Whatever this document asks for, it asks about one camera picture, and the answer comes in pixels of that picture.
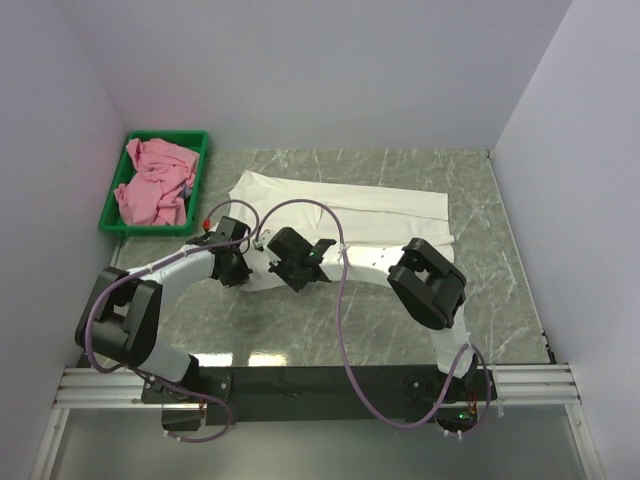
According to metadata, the white t-shirt with red print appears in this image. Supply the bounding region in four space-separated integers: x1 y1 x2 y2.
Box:
229 170 454 264

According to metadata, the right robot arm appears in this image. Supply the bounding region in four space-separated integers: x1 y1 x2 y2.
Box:
266 227 478 399

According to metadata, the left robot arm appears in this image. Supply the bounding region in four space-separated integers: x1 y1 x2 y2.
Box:
75 216 252 402

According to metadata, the pink t-shirt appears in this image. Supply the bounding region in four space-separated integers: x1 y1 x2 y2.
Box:
114 138 200 226

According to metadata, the green plastic bin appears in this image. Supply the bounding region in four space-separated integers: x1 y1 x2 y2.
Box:
98 130 209 237

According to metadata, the black base beam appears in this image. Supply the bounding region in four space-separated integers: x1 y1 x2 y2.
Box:
139 364 501 427

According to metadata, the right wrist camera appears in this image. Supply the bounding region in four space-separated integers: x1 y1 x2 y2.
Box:
252 229 272 252

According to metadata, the aluminium rail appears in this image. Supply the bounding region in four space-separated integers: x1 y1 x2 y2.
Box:
53 365 582 410

